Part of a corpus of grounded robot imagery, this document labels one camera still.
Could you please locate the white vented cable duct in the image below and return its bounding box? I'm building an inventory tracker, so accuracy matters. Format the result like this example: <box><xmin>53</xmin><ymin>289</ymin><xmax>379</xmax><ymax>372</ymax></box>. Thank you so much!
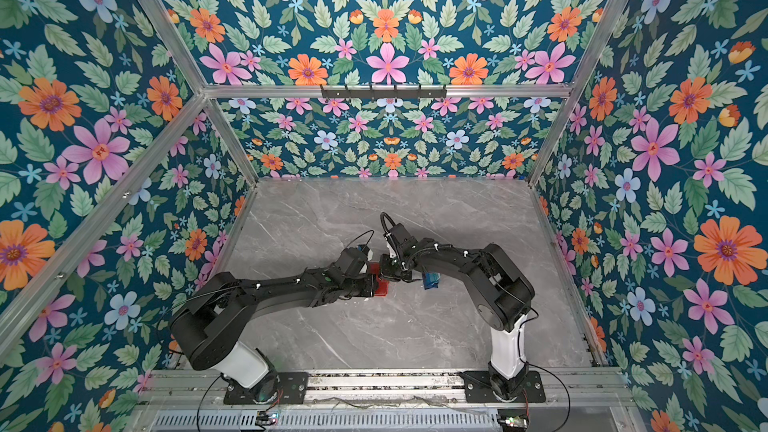
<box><xmin>150</xmin><ymin>409</ymin><xmax>502</xmax><ymax>431</ymax></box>

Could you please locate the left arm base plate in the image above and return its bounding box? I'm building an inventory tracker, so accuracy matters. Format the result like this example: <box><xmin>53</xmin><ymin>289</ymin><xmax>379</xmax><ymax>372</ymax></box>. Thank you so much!
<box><xmin>223</xmin><ymin>372</ymin><xmax>309</xmax><ymax>406</ymax></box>

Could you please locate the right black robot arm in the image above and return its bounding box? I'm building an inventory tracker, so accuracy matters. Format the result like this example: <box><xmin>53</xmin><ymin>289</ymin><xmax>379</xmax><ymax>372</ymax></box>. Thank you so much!
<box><xmin>380</xmin><ymin>212</ymin><xmax>535</xmax><ymax>402</ymax></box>

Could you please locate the red leather card holder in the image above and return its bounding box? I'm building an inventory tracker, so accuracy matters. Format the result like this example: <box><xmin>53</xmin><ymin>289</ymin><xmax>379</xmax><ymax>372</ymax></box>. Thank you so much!
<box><xmin>368</xmin><ymin>262</ymin><xmax>389</xmax><ymax>297</ymax></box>

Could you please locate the black hook rack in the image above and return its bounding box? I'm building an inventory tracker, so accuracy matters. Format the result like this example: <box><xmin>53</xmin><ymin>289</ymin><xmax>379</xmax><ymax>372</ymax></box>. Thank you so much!
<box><xmin>320</xmin><ymin>85</ymin><xmax>448</xmax><ymax>100</ymax></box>

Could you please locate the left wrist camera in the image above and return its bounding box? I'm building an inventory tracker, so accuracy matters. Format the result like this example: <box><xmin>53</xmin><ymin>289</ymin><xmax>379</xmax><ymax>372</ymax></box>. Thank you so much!
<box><xmin>345</xmin><ymin>244</ymin><xmax>373</xmax><ymax>263</ymax></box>

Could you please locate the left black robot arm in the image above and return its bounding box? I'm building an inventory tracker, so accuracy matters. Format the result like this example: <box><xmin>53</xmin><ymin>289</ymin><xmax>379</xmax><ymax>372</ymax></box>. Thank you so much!
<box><xmin>169</xmin><ymin>244</ymin><xmax>377</xmax><ymax>403</ymax></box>

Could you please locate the aluminium mounting rail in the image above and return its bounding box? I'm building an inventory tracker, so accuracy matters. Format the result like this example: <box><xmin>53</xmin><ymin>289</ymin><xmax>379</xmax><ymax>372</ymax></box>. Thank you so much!
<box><xmin>139</xmin><ymin>367</ymin><xmax>635</xmax><ymax>408</ymax></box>

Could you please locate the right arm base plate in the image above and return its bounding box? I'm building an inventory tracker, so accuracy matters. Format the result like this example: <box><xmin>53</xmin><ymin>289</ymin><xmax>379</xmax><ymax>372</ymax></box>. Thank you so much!
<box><xmin>459</xmin><ymin>371</ymin><xmax>546</xmax><ymax>404</ymax></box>

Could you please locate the blue card tray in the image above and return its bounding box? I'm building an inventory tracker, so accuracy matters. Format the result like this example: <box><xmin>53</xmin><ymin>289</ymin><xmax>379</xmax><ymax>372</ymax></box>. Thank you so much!
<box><xmin>422</xmin><ymin>272</ymin><xmax>441</xmax><ymax>290</ymax></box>

